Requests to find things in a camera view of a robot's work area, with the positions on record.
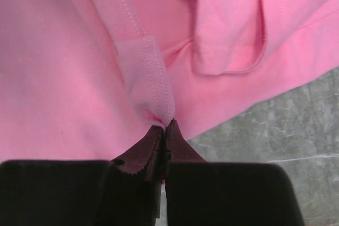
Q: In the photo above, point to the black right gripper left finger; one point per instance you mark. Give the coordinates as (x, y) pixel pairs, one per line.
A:
(122, 191)

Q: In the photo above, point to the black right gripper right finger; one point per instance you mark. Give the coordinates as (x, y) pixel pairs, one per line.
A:
(224, 193)

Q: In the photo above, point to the pink t-shirt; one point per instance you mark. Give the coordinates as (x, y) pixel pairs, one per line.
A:
(85, 79)

